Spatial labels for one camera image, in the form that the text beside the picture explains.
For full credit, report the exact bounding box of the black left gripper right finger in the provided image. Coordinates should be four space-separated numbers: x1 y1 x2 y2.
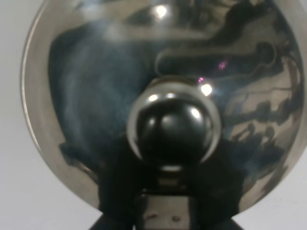
189 140 247 229

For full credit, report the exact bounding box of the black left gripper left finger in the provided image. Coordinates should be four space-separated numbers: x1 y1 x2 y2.
97 141 144 230

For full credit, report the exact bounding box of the stainless steel teapot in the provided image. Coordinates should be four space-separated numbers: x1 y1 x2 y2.
21 0 307 230

